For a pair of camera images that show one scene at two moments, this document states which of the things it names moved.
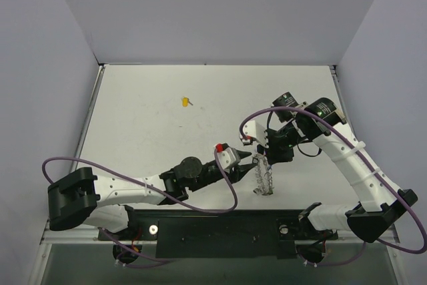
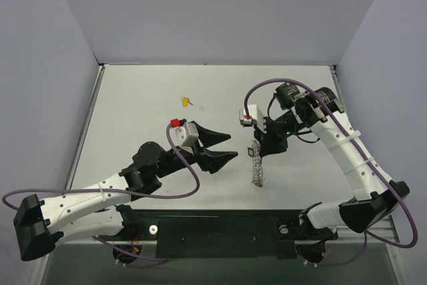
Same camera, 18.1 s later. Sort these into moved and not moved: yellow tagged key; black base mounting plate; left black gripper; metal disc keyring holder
Moved: metal disc keyring holder; left black gripper
Not moved: yellow tagged key; black base mounting plate
